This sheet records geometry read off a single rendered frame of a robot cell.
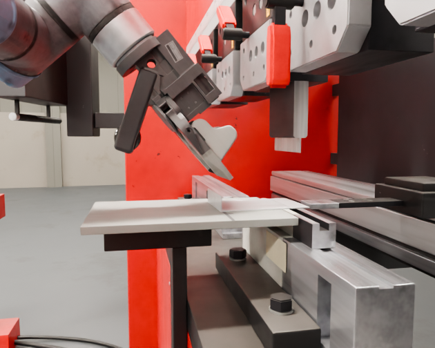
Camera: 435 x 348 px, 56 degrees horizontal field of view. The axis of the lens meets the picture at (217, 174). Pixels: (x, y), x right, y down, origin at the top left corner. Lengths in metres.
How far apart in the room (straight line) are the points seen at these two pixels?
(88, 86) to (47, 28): 1.41
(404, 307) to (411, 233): 0.34
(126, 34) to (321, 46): 0.26
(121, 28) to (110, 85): 9.05
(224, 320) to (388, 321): 0.21
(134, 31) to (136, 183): 0.92
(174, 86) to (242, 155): 0.94
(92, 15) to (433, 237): 0.58
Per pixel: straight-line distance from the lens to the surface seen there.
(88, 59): 1.99
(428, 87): 1.16
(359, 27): 0.38
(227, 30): 0.65
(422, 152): 1.16
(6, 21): 0.46
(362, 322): 0.41
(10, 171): 9.73
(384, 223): 0.81
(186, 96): 0.56
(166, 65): 0.58
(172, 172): 1.43
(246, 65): 0.66
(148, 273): 1.50
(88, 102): 1.97
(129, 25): 0.56
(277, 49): 0.44
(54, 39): 0.58
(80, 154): 9.54
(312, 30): 0.43
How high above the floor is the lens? 1.10
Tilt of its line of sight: 5 degrees down
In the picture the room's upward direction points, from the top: straight up
